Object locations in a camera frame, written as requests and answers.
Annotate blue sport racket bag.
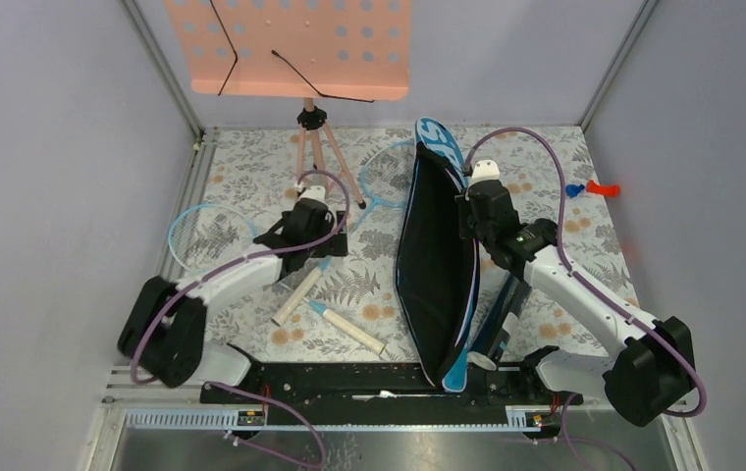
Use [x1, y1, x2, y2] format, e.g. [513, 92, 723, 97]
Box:
[395, 117, 480, 393]

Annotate light blue racket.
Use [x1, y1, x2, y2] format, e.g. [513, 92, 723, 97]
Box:
[271, 140, 412, 327]
[168, 203, 386, 355]

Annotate black shuttlecock tube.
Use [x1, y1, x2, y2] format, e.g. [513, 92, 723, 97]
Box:
[467, 275, 532, 371]

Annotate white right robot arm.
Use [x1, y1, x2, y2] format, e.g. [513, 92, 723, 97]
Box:
[454, 180, 707, 427]

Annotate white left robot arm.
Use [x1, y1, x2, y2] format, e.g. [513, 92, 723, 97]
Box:
[117, 189, 348, 403]

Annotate blue clip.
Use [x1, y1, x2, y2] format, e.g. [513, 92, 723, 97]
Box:
[564, 184, 586, 198]

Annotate pink tripod stand legs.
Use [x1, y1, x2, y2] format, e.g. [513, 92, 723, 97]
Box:
[296, 98, 367, 210]

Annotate orange clip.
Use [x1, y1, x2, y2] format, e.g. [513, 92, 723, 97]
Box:
[586, 180, 620, 198]

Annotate pink perforated music stand desk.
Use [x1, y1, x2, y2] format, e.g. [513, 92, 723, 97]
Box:
[163, 0, 413, 103]

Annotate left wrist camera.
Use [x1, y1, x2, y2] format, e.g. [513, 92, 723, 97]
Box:
[295, 184, 327, 204]

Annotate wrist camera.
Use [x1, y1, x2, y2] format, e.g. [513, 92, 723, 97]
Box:
[469, 159, 501, 185]
[295, 184, 327, 204]

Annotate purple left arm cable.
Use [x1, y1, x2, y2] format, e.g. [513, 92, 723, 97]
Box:
[129, 170, 351, 385]

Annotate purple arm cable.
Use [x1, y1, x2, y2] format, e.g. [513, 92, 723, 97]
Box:
[129, 170, 351, 385]
[463, 127, 708, 419]

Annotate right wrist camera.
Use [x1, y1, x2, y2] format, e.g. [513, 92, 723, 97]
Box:
[469, 159, 501, 185]

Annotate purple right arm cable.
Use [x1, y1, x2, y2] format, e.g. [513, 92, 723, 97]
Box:
[463, 127, 708, 419]

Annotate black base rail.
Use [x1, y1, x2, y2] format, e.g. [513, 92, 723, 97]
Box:
[200, 361, 582, 429]

